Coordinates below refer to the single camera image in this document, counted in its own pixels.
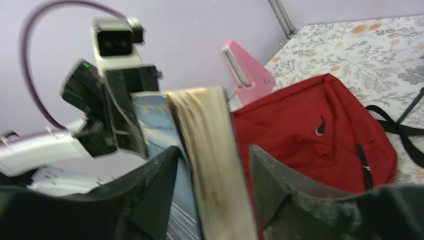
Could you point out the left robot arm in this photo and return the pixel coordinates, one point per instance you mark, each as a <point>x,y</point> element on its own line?
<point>109,122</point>

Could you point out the black microphone tripod stand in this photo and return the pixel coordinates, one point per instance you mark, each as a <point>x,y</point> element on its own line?
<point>411,106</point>

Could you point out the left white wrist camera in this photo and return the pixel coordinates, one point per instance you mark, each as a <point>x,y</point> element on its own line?
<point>114,43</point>

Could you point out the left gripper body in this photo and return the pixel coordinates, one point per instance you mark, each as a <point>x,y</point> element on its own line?
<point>118,85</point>

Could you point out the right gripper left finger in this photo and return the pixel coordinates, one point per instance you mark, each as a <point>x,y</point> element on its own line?
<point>135,206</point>

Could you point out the pink metronome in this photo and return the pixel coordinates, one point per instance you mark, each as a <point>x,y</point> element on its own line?
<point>252,80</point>

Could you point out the dark blue book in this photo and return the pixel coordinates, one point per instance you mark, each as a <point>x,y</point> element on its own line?
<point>210,199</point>

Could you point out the red backpack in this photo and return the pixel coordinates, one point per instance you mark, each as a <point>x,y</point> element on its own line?
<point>320,166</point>

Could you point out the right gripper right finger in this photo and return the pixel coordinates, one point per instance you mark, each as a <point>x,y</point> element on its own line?
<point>292,206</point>

